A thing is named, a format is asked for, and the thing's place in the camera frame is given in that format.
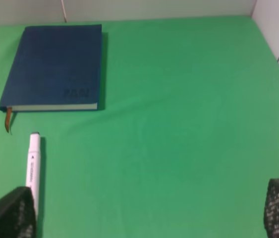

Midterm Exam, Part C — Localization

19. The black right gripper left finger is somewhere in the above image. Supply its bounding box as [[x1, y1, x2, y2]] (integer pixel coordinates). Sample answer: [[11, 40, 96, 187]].
[[0, 186, 37, 238]]

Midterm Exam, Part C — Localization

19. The white marker pen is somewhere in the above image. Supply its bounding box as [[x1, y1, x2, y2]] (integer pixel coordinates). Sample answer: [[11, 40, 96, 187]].
[[25, 132, 41, 218]]

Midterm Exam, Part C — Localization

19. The dark blue notebook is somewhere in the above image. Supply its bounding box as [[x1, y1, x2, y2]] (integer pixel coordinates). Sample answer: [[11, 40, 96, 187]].
[[0, 24, 103, 129]]

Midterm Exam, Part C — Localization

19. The green tablecloth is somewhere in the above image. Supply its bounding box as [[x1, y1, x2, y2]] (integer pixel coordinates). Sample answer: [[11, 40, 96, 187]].
[[0, 16, 279, 238]]

